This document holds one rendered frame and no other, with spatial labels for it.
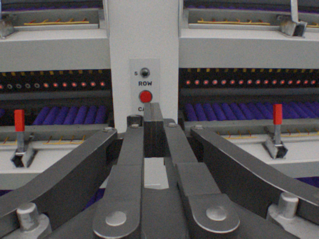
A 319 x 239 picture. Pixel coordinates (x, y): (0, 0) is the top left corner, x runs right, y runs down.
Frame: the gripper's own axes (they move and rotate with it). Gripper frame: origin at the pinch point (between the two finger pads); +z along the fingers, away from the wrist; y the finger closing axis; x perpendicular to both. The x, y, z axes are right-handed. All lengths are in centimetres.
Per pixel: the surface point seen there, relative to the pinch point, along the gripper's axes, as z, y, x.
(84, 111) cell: 24.9, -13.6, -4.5
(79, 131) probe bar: 18.4, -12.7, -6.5
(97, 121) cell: 21.4, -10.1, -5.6
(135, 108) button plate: 11.8, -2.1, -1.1
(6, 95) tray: 28.5, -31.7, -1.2
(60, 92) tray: 28.5, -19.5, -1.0
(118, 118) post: 12.0, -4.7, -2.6
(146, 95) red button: 11.4, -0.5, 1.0
